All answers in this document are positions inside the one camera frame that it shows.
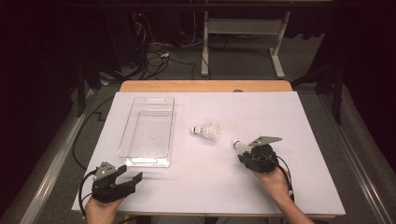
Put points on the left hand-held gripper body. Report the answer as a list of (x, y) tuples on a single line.
[(104, 189)]

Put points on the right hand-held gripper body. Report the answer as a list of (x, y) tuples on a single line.
[(263, 160)]

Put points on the clear plastic container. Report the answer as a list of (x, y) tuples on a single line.
[(149, 130)]

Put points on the person's left hand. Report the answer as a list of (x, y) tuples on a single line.
[(99, 213)]

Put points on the person's right hand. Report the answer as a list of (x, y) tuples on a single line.
[(275, 183)]

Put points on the small dark round grommet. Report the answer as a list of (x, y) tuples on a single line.
[(238, 90)]

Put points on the black metal stand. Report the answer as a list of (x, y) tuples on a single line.
[(336, 96), (81, 90)]

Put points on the black computer tower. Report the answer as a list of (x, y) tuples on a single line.
[(124, 37)]

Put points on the aluminium floor rail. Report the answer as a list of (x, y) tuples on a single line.
[(358, 174), (46, 180)]

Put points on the white metal desk frame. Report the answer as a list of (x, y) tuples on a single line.
[(243, 26)]

